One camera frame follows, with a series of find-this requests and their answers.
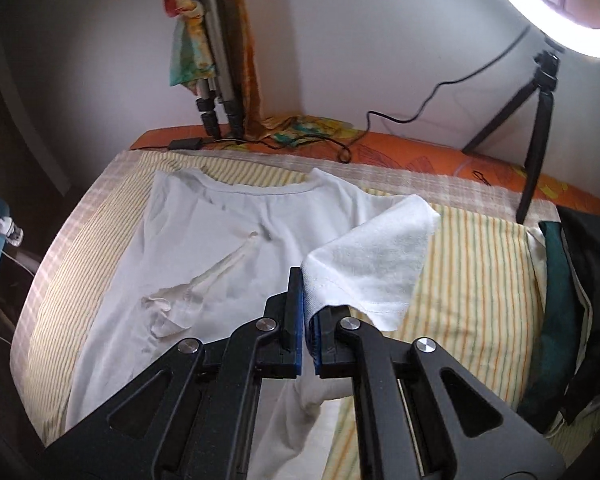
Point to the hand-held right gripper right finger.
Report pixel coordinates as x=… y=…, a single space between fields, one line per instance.
x=316 y=342

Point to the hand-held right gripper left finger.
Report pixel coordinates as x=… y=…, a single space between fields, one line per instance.
x=295 y=322

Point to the white t-shirt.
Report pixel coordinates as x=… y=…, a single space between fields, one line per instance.
x=240 y=240

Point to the yellow striped bed sheet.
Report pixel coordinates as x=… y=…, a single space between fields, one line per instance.
x=470 y=270

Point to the orange patterned mattress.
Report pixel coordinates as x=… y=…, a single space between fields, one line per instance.
x=405 y=152

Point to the black power adapter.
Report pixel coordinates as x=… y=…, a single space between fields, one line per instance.
x=185 y=143

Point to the black hairpin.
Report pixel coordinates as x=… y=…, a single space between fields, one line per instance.
x=480 y=177

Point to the dark green folded cloth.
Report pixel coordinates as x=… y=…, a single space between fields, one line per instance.
x=557 y=310

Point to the colourful patterned cloth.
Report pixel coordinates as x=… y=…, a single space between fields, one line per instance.
x=190 y=55

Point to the folded silver tripod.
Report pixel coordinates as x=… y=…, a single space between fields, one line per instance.
x=215 y=35

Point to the white charger plug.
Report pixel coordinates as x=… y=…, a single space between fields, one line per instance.
x=9 y=230

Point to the small black tripod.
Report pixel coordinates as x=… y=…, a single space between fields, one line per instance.
x=539 y=125

